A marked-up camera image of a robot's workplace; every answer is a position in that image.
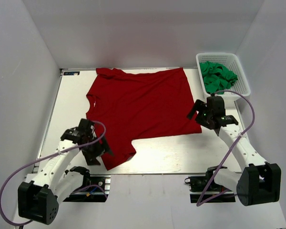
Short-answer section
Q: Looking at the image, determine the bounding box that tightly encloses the green t-shirt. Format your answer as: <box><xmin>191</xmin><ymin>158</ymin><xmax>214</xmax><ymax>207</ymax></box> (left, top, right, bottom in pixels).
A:
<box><xmin>199</xmin><ymin>61</ymin><xmax>238</xmax><ymax>94</ymax></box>

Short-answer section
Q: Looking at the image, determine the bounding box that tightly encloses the blue label sticker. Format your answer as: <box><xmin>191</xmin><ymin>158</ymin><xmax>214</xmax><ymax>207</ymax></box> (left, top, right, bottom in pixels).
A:
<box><xmin>63</xmin><ymin>71</ymin><xmax>80</xmax><ymax>76</ymax></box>

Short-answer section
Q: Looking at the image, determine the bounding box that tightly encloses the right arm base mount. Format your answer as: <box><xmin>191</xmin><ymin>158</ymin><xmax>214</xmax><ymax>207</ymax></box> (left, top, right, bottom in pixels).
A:
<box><xmin>184</xmin><ymin>176</ymin><xmax>236</xmax><ymax>204</ymax></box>

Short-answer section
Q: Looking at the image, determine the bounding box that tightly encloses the red t-shirt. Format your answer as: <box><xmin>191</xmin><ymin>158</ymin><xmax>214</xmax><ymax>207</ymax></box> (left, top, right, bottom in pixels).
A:
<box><xmin>86</xmin><ymin>68</ymin><xmax>202</xmax><ymax>170</ymax></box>

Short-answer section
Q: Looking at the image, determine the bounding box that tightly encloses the white plastic basket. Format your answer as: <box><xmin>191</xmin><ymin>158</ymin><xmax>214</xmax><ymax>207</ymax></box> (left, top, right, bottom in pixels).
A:
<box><xmin>196</xmin><ymin>52</ymin><xmax>251</xmax><ymax>98</ymax></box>

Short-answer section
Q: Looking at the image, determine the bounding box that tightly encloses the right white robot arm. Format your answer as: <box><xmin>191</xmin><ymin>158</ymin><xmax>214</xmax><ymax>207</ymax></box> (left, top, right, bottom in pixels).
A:
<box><xmin>184</xmin><ymin>96</ymin><xmax>281</xmax><ymax>206</ymax></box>

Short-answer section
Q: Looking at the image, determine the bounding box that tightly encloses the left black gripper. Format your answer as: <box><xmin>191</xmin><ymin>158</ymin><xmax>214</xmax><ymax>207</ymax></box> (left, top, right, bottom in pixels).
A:
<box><xmin>82</xmin><ymin>133</ymin><xmax>114</xmax><ymax>166</ymax></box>

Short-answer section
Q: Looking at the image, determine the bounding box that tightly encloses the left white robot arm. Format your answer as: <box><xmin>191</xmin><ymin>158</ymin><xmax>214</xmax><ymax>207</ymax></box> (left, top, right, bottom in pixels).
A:
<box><xmin>18</xmin><ymin>127</ymin><xmax>110</xmax><ymax>225</ymax></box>

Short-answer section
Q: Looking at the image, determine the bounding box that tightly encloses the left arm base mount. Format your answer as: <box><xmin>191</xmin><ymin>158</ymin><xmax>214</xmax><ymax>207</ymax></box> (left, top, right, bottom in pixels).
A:
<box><xmin>64</xmin><ymin>175</ymin><xmax>111</xmax><ymax>203</ymax></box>

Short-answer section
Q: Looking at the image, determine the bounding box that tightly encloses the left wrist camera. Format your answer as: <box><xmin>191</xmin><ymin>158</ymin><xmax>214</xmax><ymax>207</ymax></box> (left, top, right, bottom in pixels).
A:
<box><xmin>77</xmin><ymin>118</ymin><xmax>95</xmax><ymax>134</ymax></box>

